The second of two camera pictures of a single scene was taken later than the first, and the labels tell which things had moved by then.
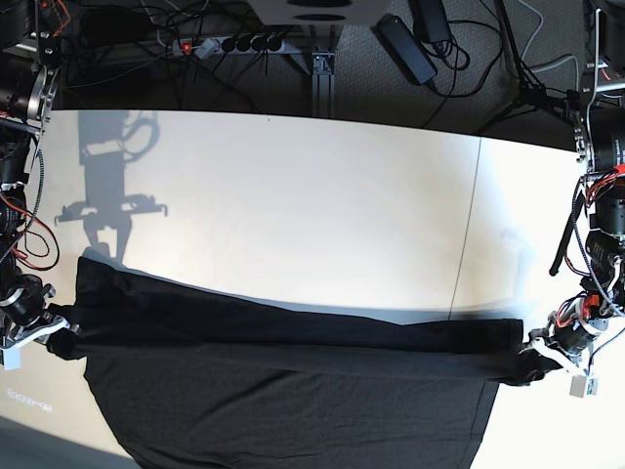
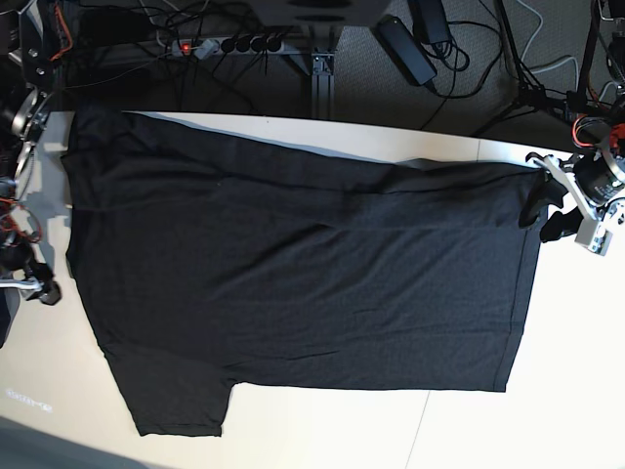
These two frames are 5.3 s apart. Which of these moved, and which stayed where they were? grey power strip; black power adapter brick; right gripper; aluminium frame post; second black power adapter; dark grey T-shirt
Moved: right gripper; dark grey T-shirt
Stayed: black power adapter brick; aluminium frame post; grey power strip; second black power adapter
